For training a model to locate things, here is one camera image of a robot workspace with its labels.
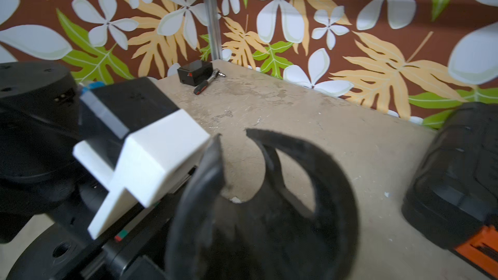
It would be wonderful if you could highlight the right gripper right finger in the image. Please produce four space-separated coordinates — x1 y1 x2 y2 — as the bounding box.
246 128 359 279

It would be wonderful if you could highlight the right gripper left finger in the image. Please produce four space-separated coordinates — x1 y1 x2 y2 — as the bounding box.
165 134 272 279

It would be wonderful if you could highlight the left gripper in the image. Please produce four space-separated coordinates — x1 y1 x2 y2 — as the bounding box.
50 167 197 279

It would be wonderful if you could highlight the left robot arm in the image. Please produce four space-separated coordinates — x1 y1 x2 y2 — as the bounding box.
1 62 179 279

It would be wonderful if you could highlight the black plastic tool case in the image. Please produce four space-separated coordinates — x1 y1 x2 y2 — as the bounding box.
402 102 497 279

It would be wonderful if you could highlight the small ratchet screwdriver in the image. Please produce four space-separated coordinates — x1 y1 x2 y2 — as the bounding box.
193 69 226 95

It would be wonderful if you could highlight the small black box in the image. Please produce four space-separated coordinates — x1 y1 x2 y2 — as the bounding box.
177 60 213 87

